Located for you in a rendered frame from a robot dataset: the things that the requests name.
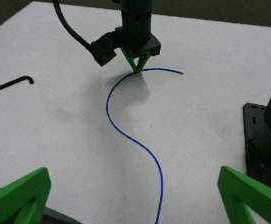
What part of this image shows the black allen key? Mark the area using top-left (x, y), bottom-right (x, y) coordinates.
top-left (0, 75), bottom-right (34, 90)

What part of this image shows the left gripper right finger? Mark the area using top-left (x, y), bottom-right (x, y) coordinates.
top-left (217, 166), bottom-right (271, 224)

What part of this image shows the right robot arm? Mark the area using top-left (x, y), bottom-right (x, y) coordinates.
top-left (92, 0), bottom-right (271, 188)

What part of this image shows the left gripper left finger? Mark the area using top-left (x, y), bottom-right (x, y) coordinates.
top-left (0, 167), bottom-right (52, 224)

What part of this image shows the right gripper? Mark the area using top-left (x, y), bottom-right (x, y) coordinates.
top-left (91, 9), bottom-right (161, 74)

